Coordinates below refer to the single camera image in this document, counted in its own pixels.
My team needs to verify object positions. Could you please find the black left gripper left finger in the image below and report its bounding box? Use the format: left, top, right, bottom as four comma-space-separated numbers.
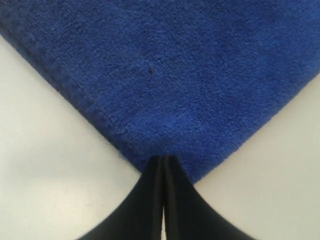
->
80, 156, 163, 240

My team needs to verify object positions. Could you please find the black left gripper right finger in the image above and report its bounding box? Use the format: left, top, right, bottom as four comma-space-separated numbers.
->
162, 155, 248, 240

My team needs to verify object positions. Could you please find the blue microfiber towel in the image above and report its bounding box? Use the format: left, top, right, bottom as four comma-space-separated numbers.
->
0, 0, 320, 182

